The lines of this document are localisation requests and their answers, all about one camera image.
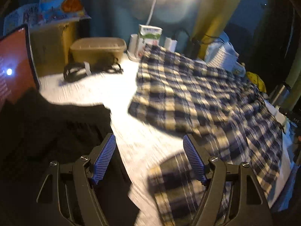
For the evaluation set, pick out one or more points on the yellow cartoon pouch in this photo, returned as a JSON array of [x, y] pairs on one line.
[[255, 79]]

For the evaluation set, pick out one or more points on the tablet with red screen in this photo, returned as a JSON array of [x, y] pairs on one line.
[[18, 72]]

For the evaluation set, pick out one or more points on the white perforated basket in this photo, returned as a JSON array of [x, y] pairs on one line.
[[221, 55]]

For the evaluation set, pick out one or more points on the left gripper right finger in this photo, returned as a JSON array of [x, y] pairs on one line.
[[247, 202]]

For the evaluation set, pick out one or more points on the green white milk carton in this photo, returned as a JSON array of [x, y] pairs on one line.
[[147, 35]]

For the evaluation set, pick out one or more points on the black power adapter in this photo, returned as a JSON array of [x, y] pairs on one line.
[[193, 48]]

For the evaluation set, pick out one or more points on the black folded garment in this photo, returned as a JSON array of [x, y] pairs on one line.
[[35, 132]]

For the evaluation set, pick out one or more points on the snack chip bag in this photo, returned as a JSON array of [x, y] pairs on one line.
[[61, 10]]

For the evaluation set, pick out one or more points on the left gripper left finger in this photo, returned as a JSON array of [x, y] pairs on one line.
[[85, 171]]

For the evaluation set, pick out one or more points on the tan plastic food container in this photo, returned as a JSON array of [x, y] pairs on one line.
[[94, 50]]

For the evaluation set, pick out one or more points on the white illustrated box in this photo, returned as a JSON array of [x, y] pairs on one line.
[[26, 14]]

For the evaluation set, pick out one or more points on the yellow curtain left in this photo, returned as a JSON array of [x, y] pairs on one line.
[[212, 18]]

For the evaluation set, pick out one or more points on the brown cardboard box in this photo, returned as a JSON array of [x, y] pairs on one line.
[[50, 45]]

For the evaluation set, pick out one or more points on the white phone charger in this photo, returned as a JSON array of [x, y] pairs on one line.
[[170, 44]]

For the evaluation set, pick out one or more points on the plaid blue cream pants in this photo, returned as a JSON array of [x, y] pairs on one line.
[[227, 114]]

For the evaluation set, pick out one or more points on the steel thermos tumbler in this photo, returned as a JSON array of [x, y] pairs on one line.
[[279, 94]]

